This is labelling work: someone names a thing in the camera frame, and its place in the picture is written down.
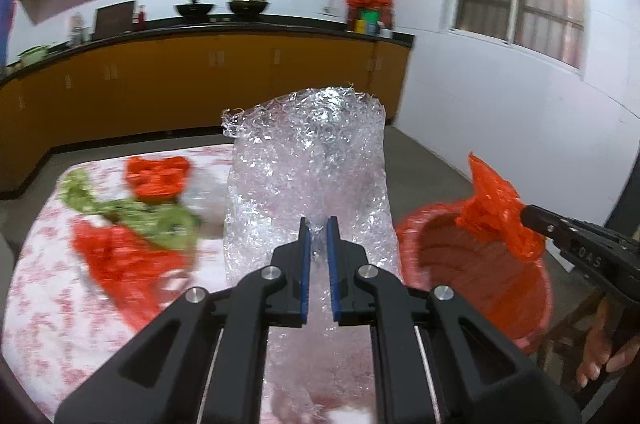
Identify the clear bubble wrap sheet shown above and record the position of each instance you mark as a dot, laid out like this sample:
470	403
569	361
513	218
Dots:
310	153

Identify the wooden lower kitchen cabinets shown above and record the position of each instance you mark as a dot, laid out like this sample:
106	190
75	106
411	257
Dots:
200	83

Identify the wooden chair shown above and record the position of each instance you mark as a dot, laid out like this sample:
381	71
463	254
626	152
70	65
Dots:
565	329

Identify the green container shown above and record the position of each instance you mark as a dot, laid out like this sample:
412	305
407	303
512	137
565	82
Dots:
370	14

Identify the person's right hand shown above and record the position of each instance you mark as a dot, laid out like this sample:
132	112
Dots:
595	349

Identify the black wok with domed lid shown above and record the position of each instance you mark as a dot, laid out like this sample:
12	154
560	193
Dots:
248	6

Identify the red bin with liner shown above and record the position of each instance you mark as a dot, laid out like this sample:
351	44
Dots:
415	224

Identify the clear jar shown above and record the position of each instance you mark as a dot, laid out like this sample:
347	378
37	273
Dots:
77	29

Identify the green pot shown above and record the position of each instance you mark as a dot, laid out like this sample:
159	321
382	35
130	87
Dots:
33	54

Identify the small red plastic bag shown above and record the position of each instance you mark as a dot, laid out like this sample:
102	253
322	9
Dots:
157	181

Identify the red plastic basket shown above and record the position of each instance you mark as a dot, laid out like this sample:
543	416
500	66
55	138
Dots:
450	294

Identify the dark brown cutting board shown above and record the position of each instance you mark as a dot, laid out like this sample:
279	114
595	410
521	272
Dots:
115	19

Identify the white cup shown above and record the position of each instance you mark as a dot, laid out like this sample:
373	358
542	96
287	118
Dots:
386	32

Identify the red bottle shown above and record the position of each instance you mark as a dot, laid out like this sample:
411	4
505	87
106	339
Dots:
142	19

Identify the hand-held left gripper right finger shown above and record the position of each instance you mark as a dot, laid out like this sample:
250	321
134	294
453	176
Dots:
333	284

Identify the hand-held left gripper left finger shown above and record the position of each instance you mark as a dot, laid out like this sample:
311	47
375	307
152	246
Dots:
305	284

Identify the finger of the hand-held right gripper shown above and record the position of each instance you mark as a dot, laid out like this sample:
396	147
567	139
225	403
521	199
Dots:
542	221

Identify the black wok with knob lid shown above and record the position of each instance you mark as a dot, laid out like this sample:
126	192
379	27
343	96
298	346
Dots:
195	8

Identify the floral tablecloth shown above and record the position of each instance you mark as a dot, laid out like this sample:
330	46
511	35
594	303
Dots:
45	304

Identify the black kitchen countertop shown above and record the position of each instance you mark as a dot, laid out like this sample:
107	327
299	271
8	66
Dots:
225	28

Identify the large red plastic bag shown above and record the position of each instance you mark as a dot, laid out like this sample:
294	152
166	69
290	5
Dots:
125	269

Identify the green plastic bag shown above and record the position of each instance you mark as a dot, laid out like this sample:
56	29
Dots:
150	219

